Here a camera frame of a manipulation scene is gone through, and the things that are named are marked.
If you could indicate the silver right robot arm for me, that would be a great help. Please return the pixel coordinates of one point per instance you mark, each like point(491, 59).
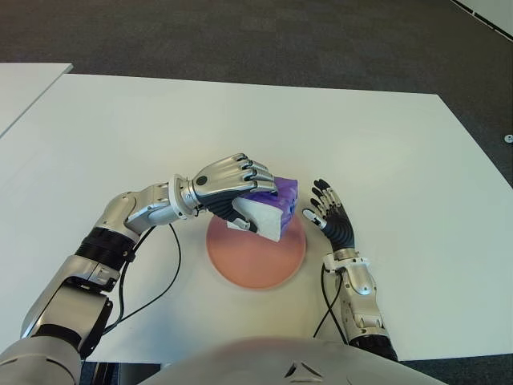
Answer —
point(362, 280)

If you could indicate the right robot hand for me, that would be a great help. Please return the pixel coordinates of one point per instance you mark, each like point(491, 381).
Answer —
point(340, 228)

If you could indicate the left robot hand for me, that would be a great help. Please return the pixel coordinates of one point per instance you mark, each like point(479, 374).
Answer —
point(220, 178)

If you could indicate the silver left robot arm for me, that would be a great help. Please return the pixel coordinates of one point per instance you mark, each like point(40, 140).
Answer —
point(148, 208)

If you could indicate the small white floor object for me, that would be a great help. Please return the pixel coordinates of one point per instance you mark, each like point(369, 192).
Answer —
point(509, 138)

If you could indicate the purple tissue paper pack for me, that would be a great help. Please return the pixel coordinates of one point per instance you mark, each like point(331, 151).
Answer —
point(276, 212)

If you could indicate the pink round plate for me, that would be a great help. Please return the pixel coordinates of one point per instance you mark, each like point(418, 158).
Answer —
point(256, 260)

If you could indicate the white side table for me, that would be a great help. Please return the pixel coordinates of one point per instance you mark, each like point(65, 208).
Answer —
point(24, 90)

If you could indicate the silver robot torso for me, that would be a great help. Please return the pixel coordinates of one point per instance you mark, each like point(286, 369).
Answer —
point(256, 361)

